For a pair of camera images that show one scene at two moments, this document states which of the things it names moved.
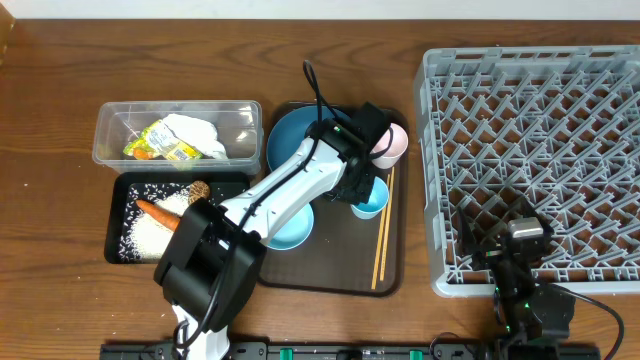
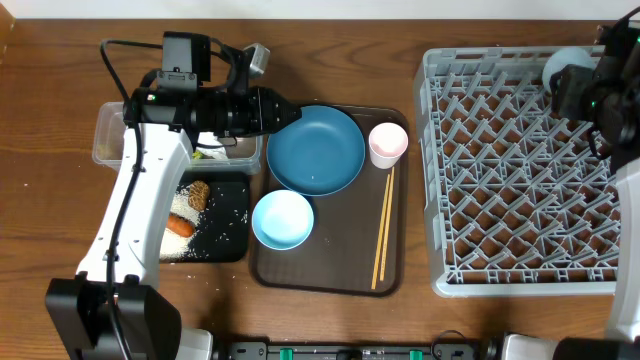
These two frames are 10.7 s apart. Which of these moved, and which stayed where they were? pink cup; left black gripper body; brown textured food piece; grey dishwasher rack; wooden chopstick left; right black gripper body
Moved: left black gripper body; right black gripper body
Stayed: brown textured food piece; wooden chopstick left; pink cup; grey dishwasher rack
